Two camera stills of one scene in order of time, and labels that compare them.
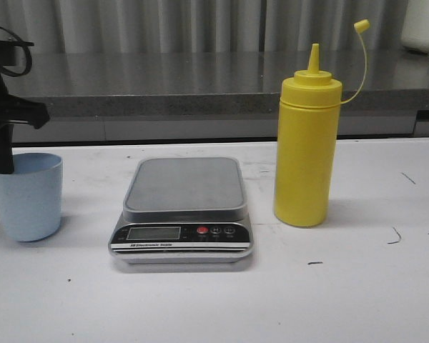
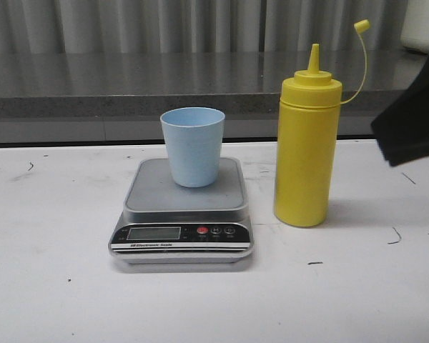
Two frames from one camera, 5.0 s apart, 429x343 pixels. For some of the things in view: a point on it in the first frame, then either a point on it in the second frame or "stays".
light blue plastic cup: (31, 196) to (194, 136)
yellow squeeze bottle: (309, 111) stays
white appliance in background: (422, 26) stays
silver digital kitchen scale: (184, 210) stays
